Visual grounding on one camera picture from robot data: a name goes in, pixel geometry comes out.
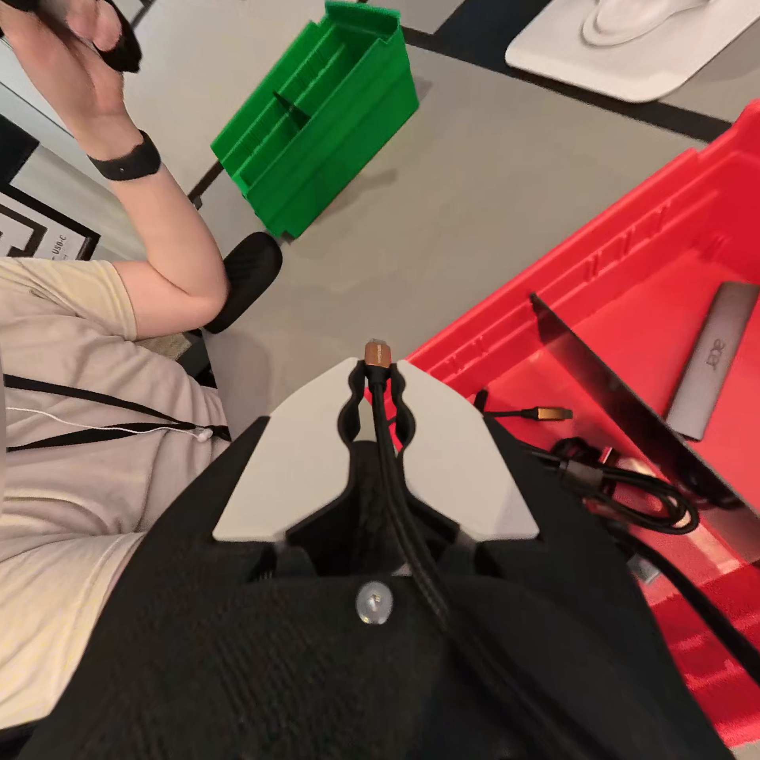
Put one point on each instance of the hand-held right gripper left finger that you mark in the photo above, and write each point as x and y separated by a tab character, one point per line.
285	463

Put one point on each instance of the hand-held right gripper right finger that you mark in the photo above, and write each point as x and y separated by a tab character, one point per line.
469	469

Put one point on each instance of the green plastic bin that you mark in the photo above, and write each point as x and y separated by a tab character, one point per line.
332	148

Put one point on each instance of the grey usb hub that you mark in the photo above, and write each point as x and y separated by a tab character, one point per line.
712	356

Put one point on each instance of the red plastic bin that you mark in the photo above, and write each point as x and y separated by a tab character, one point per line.
653	249

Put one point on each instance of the person's left forearm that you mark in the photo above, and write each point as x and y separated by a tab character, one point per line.
172	249

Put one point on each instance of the person's left hand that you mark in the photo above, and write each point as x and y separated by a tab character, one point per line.
65	71

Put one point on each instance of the black wristwatch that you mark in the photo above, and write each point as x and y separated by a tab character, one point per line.
127	163

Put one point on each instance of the black bin divider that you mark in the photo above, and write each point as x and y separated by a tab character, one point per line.
623	392

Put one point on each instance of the black chair armrest pad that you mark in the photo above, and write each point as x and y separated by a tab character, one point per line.
246	279

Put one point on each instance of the black framed sign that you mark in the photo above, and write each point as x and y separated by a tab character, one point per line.
35	231

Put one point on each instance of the white document stand base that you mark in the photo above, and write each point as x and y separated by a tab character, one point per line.
594	65

